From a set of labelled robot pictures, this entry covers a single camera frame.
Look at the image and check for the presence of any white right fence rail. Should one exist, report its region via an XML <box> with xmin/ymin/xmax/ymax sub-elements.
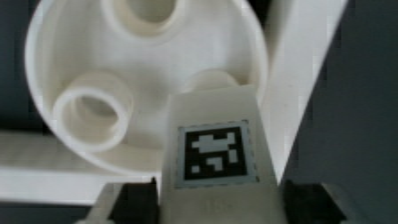
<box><xmin>262</xmin><ymin>0</ymin><xmax>349</xmax><ymax>179</ymax></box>

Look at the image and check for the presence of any white round stool seat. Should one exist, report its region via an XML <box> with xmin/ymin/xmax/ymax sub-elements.
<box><xmin>26</xmin><ymin>0</ymin><xmax>269</xmax><ymax>176</ymax></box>

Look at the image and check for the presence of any white stool leg with tag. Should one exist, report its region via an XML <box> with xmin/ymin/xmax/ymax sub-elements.
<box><xmin>161</xmin><ymin>86</ymin><xmax>288</xmax><ymax>224</ymax></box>

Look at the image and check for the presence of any white front fence rail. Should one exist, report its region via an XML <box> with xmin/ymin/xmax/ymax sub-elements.
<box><xmin>0</xmin><ymin>131</ymin><xmax>152</xmax><ymax>205</ymax></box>

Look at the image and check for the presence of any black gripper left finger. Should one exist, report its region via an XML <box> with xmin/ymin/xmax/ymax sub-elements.
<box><xmin>77</xmin><ymin>178</ymin><xmax>162</xmax><ymax>224</ymax></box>

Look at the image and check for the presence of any white fence rail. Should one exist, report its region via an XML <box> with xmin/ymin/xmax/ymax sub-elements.
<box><xmin>0</xmin><ymin>131</ymin><xmax>152</xmax><ymax>205</ymax></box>
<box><xmin>262</xmin><ymin>0</ymin><xmax>349</xmax><ymax>179</ymax></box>

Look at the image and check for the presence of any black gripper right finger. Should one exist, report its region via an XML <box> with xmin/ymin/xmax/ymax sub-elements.
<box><xmin>283</xmin><ymin>180</ymin><xmax>361</xmax><ymax>224</ymax></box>

